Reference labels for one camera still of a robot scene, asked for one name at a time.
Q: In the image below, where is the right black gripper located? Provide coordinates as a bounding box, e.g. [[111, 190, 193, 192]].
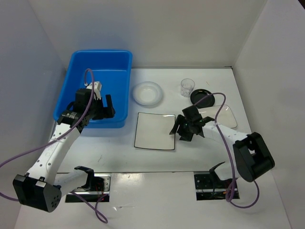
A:
[[169, 114, 193, 142]]

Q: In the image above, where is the round black plate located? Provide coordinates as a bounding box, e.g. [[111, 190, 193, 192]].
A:
[[190, 89, 215, 109]]

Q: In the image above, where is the rectangular white plate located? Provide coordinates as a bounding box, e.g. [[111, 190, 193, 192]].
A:
[[198, 104, 237, 128]]

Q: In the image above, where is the round white bowl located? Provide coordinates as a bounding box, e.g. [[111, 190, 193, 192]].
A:
[[132, 81, 163, 106]]

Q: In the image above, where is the square white black-rimmed plate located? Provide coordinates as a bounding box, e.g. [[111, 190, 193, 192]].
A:
[[134, 112, 176, 151]]

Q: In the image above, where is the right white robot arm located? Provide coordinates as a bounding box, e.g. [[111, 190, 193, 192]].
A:
[[170, 115, 275, 187]]

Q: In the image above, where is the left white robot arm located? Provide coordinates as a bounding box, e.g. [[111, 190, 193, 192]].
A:
[[13, 86, 115, 212]]

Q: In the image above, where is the blue plastic bin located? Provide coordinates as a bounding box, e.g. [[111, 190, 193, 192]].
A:
[[53, 50, 132, 128]]

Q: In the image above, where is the clear plastic cup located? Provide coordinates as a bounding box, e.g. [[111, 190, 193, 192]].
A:
[[181, 78, 195, 97]]

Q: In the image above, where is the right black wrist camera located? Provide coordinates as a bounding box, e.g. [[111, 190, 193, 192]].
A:
[[182, 105, 202, 123]]

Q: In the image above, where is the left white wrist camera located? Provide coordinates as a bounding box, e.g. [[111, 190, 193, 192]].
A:
[[86, 81, 102, 100]]

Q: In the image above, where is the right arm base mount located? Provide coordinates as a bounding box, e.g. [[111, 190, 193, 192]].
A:
[[193, 171, 232, 201]]

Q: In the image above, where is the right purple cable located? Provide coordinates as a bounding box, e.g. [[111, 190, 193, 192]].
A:
[[193, 93, 260, 209]]

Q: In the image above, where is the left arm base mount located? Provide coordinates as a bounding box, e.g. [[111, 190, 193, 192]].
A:
[[74, 173, 112, 204]]

